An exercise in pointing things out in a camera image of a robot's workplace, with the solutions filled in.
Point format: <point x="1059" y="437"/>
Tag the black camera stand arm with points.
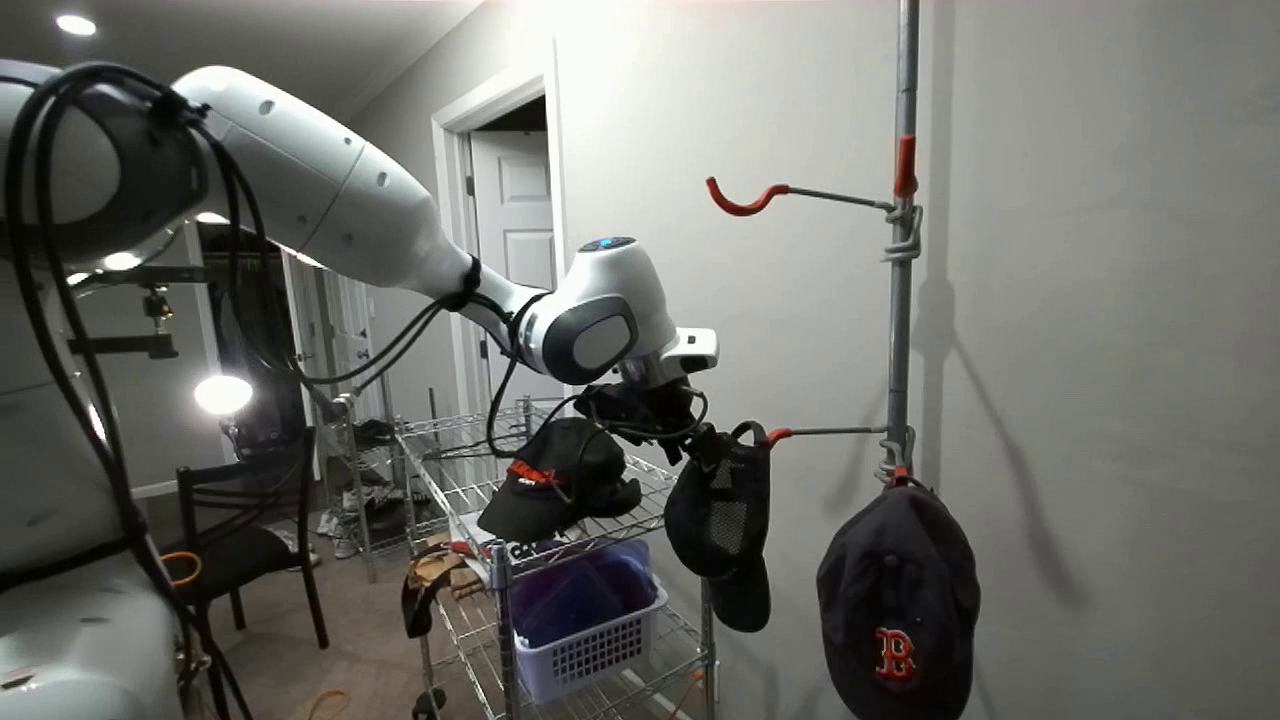
<point x="122" y="344"/>

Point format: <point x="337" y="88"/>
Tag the black chair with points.
<point x="253" y="560"/>

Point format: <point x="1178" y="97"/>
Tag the plain black cap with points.
<point x="621" y="494"/>

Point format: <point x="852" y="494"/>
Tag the recessed ceiling light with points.
<point x="76" y="27"/>

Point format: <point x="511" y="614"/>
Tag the brown bag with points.
<point x="432" y="582"/>

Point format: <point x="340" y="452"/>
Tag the black cap red B logo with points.
<point x="893" y="584"/>

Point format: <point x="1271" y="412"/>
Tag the short orange pole hook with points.
<point x="905" y="164"/>
<point x="897" y="473"/>

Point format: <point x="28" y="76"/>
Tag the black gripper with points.
<point x="642" y="405"/>

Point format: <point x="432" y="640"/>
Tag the bright round lamp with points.
<point x="223" y="395"/>

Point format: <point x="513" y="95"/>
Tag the black cap orange lettering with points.
<point x="547" y="494"/>

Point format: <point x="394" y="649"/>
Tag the black mesh-back cap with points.
<point x="722" y="533"/>

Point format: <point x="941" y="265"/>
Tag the blue plastic laundry basket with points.
<point x="584" y="654"/>

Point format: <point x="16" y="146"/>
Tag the long metal hook orange tip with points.
<point x="824" y="435"/>
<point x="731" y="207"/>

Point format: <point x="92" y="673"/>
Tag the white panel door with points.
<point x="522" y="203"/>

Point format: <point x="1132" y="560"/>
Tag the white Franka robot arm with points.
<point x="332" y="203"/>

